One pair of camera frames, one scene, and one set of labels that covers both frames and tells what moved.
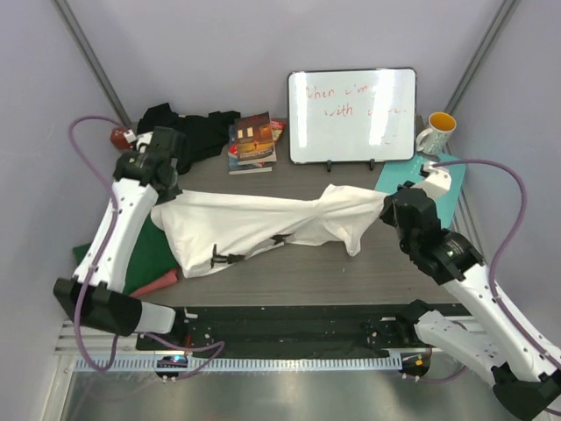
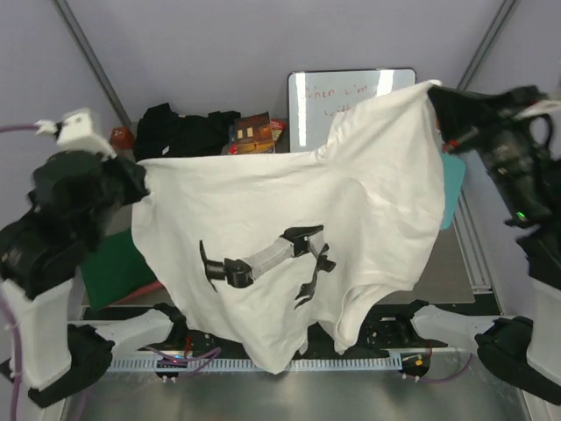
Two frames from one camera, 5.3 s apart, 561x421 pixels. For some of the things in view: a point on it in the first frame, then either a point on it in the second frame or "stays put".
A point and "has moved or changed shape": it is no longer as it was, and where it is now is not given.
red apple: x=118 y=138 stays put
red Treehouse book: x=277 y=128 stays put
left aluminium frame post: x=91 y=59 stays put
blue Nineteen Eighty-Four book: x=233 y=166 -> x=232 y=140
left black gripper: x=169 y=195 -> x=137 y=174
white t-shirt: x=206 y=228 has moved or changed shape
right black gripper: x=387 y=213 -> x=463 y=117
